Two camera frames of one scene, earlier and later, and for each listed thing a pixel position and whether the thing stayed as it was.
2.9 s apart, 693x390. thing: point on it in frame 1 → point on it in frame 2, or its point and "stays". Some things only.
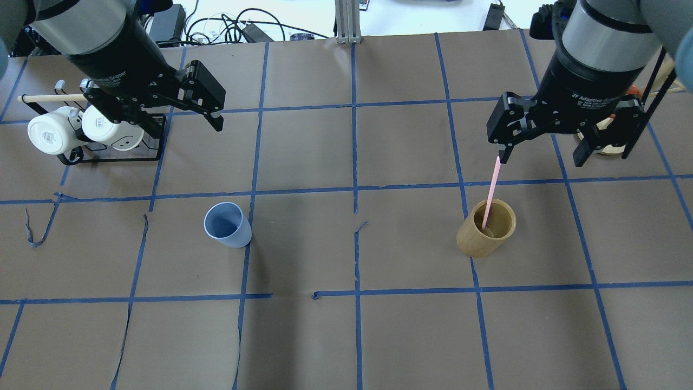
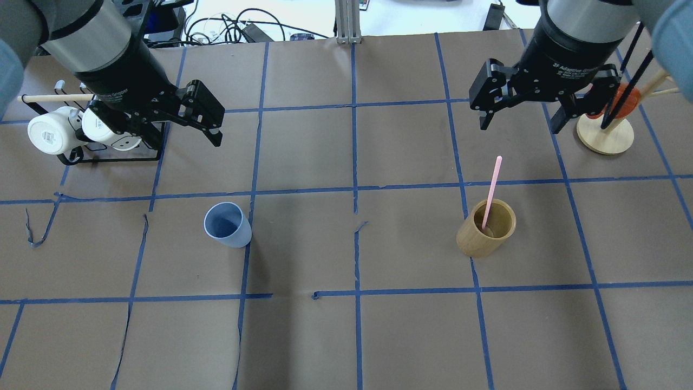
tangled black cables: x=224 y=30 stays
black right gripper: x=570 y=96 → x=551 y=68
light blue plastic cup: x=225 y=222 stays
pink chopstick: x=491 y=193 stays
